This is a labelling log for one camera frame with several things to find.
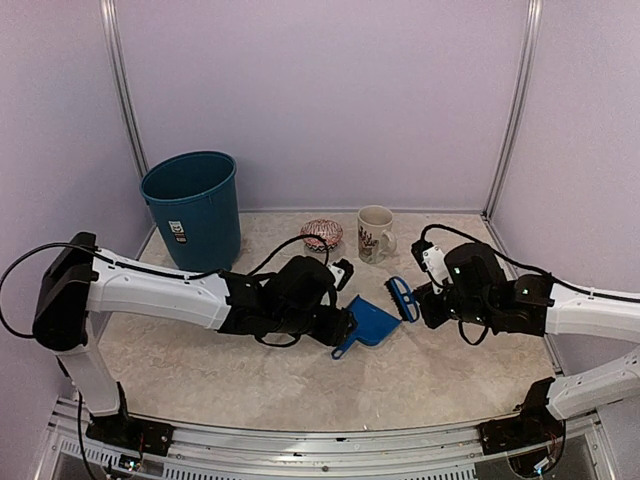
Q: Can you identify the blue hand brush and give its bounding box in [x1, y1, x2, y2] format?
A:
[385, 276, 420, 323]

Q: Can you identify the blue plastic dustpan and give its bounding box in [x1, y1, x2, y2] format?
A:
[331, 295, 401, 360]

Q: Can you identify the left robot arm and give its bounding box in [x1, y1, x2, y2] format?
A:
[1, 232, 357, 445]

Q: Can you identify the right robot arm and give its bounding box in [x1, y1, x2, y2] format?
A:
[411, 225, 639, 444]

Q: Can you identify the patterned red ceramic bowl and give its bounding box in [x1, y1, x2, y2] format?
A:
[300, 219, 344, 253]

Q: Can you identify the cream ceramic mug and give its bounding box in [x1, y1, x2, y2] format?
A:
[357, 205, 397, 264]

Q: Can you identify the teal plastic waste bin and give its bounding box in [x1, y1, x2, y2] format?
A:
[140, 151, 241, 272]

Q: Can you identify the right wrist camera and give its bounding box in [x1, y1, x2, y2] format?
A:
[411, 239, 450, 295]

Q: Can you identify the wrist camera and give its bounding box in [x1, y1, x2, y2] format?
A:
[411, 239, 450, 295]
[328, 258, 354, 292]

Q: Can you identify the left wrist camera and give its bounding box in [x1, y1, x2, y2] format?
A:
[328, 258, 354, 292]

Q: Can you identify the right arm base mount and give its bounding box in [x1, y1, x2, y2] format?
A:
[478, 377, 566, 455]

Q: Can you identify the front aluminium rail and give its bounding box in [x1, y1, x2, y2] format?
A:
[37, 394, 614, 480]

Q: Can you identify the right aluminium frame post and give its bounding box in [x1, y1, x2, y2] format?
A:
[482, 0, 544, 223]

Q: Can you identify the aluminium frame post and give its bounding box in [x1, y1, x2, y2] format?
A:
[482, 0, 544, 223]
[99, 0, 149, 178]

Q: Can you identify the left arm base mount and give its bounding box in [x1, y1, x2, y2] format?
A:
[86, 382, 175, 457]

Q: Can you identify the left aluminium frame post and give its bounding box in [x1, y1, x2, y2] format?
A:
[99, 0, 149, 178]

